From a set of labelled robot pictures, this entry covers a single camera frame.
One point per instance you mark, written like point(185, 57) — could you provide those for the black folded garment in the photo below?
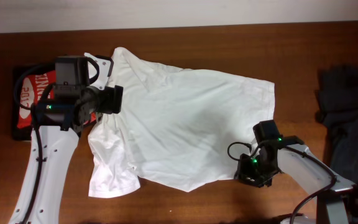
point(24, 133)

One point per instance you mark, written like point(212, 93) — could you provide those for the red printed folded t-shirt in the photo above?
point(32, 88)

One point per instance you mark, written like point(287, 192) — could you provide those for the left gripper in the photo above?
point(110, 99)

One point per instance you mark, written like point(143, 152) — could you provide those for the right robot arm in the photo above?
point(331, 197)

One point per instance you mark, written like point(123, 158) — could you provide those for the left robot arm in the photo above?
point(80, 89)

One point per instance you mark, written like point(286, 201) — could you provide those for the white t-shirt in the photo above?
point(174, 126)

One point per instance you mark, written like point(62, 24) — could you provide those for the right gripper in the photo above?
point(242, 173)

